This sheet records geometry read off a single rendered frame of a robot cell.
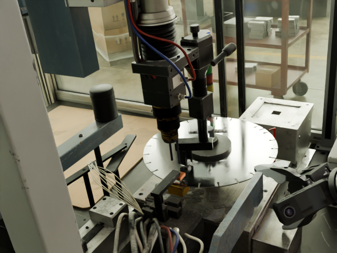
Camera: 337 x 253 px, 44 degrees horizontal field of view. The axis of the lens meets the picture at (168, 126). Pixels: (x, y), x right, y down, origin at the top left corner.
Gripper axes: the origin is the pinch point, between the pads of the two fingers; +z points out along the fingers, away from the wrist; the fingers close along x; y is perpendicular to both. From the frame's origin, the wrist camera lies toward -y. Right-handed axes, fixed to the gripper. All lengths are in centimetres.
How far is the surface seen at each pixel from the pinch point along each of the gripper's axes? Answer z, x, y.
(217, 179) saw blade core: 2.4, 8.8, -8.0
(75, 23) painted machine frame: -5, 47, -27
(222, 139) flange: 10.1, 15.2, 4.1
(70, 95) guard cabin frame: 107, 56, 12
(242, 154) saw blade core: 4.5, 10.4, 3.2
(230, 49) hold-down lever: -9.4, 32.7, 0.0
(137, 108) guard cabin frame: 78, 36, 24
